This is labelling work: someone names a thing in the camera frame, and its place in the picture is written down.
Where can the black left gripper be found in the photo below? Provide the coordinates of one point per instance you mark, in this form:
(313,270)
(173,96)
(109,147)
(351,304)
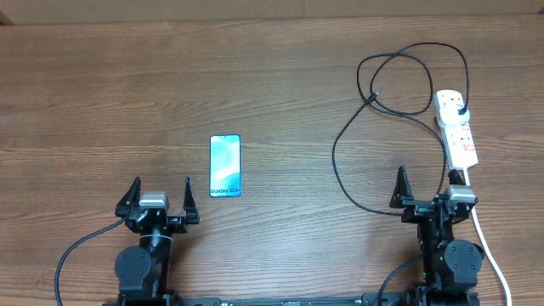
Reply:
(178,224)

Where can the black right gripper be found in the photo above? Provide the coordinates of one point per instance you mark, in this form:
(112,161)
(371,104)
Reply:
(416,208)

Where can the blue Galaxy smartphone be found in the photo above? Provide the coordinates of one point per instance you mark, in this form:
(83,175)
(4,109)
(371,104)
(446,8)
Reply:
(225,166)

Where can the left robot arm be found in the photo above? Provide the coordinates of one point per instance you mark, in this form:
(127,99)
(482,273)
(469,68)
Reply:
(143,270)

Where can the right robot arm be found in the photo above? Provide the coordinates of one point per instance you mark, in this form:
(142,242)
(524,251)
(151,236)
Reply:
(450,266)

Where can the white charger plug adapter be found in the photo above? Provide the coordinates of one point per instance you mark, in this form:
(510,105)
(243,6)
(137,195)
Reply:
(451,116)

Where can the white power strip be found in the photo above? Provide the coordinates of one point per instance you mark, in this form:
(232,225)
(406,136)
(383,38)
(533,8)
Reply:
(460,149)

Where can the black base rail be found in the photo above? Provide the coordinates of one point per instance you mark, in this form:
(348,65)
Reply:
(367,299)

